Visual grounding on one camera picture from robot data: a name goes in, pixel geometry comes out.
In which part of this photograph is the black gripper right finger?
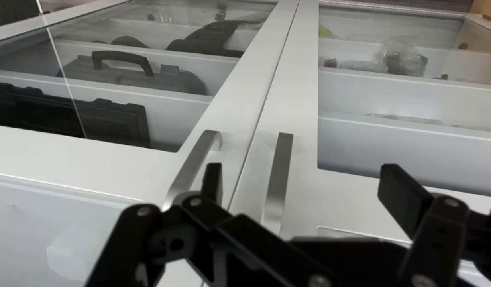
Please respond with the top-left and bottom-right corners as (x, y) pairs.
(378, 165), (433, 238)

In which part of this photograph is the black plastic tool case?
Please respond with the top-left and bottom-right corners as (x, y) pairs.
(0, 83), (151, 147)

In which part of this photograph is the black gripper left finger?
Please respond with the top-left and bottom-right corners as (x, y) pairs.
(201, 163), (223, 205)

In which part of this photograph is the white glass cabinet door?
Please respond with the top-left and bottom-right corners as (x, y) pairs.
(0, 0), (298, 287)
(231, 0), (491, 246)

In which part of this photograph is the black bag on shelf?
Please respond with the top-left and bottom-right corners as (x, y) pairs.
(166, 20), (258, 58)

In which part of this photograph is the silver door handle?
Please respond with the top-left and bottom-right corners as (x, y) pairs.
(161, 130), (221, 211)
(261, 133), (293, 233)

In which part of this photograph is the grey plastic tool case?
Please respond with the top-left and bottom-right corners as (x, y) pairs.
(57, 51), (207, 96)

